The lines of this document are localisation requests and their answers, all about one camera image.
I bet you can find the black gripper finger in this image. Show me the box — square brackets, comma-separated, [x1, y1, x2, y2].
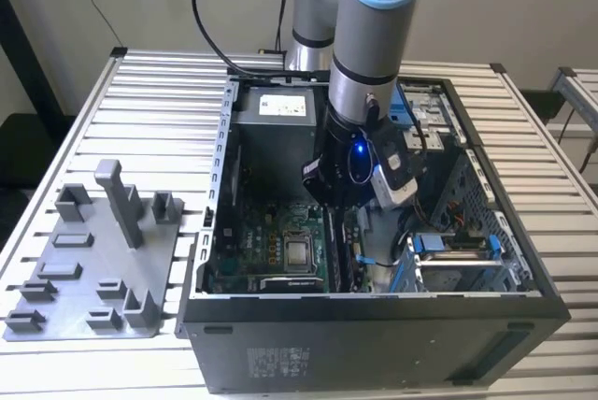
[301, 158, 332, 208]

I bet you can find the grey power supply unit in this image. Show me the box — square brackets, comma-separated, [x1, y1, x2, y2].
[231, 86, 328, 200]

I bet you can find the silver CPU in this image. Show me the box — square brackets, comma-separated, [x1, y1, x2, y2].
[285, 241, 314, 275]

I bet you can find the green motherboard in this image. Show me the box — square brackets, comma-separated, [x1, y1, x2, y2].
[212, 201, 375, 296]

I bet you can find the blue disk carrier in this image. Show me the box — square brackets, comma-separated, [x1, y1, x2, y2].
[390, 86, 413, 125]

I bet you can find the grey metal drive cage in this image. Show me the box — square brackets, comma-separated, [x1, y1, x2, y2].
[396, 81, 468, 209]

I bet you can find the black graphics card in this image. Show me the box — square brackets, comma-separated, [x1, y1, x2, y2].
[259, 277, 326, 296]

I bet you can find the hard disk in blue carrier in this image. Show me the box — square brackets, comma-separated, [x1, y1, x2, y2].
[391, 231, 522, 296]

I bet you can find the black open PC case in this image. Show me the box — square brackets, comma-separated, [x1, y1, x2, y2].
[175, 66, 574, 396]

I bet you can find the black chair back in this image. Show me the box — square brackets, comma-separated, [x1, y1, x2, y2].
[518, 89, 566, 126]

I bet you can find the grey plastic parts rack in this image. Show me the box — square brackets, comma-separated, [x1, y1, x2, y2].
[2, 159, 186, 343]

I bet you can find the metal slat side table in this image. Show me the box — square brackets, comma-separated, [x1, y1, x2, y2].
[548, 65, 598, 139]

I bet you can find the black low cabinet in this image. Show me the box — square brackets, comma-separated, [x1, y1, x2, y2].
[0, 112, 74, 233]

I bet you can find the blue plug with black wire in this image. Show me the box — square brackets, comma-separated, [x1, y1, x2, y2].
[355, 255, 404, 269]

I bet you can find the orange red wire bundle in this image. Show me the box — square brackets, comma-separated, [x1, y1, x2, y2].
[446, 201, 467, 232]

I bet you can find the black cable behind arm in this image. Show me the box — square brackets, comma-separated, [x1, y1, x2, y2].
[274, 0, 294, 54]

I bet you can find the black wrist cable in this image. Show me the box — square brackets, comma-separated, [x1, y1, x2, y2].
[192, 0, 331, 79]

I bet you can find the thin black wall cable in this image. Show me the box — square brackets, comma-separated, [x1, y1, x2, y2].
[60, 0, 123, 49]

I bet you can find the black slanted post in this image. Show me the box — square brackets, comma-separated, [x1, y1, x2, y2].
[0, 0, 64, 121]

